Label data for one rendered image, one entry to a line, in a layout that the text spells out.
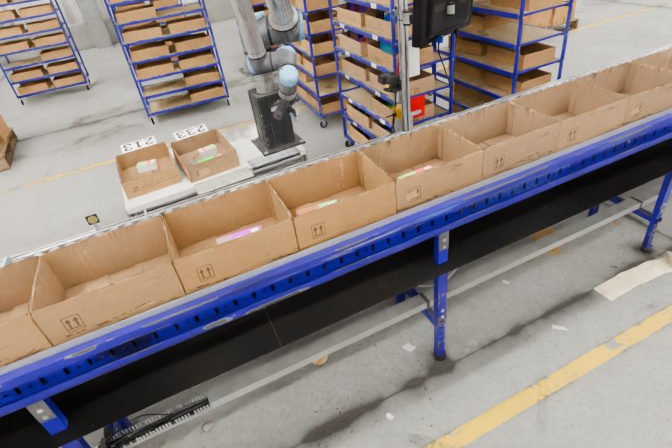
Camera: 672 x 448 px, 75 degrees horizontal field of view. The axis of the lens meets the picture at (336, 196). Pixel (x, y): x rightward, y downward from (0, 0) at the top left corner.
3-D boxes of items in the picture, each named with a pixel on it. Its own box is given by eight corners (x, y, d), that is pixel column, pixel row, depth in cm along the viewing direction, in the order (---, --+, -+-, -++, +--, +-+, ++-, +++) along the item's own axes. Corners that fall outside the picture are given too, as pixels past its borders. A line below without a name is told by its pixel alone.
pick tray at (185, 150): (220, 142, 272) (215, 128, 266) (240, 165, 243) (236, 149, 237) (174, 158, 261) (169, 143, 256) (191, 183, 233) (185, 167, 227)
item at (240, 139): (272, 122, 297) (271, 117, 296) (307, 153, 253) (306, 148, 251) (118, 169, 265) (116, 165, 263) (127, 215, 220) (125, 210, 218)
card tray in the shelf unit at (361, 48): (339, 45, 357) (338, 33, 352) (372, 37, 365) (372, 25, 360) (361, 56, 325) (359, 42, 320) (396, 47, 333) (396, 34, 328)
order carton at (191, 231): (275, 215, 175) (266, 179, 166) (301, 257, 152) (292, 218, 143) (176, 250, 164) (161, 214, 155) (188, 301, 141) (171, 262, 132)
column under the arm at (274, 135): (250, 141, 269) (237, 89, 251) (289, 128, 277) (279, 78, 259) (264, 156, 249) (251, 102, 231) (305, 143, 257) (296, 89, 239)
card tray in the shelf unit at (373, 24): (365, 29, 309) (364, 14, 303) (402, 20, 318) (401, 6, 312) (395, 39, 277) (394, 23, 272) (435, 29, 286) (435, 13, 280)
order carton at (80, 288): (177, 250, 164) (161, 214, 155) (189, 301, 141) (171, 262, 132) (63, 290, 153) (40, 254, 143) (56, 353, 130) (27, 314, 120)
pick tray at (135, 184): (170, 155, 265) (164, 141, 259) (182, 182, 235) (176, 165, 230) (121, 171, 255) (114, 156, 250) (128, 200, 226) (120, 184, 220)
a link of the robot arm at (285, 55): (270, 45, 213) (271, 66, 209) (294, 42, 212) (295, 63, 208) (275, 58, 222) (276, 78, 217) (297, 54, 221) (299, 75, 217)
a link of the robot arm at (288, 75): (298, 63, 208) (299, 81, 205) (296, 79, 220) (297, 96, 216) (278, 63, 207) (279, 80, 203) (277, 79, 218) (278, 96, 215)
